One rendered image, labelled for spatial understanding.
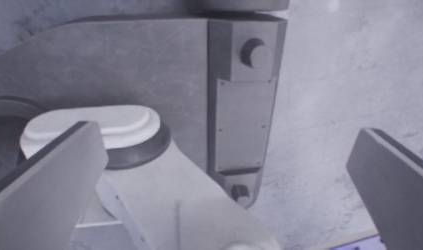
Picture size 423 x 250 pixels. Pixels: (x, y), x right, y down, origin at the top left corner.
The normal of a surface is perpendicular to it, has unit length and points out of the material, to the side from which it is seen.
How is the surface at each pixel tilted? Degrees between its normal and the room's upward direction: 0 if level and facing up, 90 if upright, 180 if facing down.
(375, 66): 0
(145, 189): 90
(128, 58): 0
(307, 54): 0
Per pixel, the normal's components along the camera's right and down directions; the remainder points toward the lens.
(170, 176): 0.01, -0.85
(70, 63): 0.16, 0.51
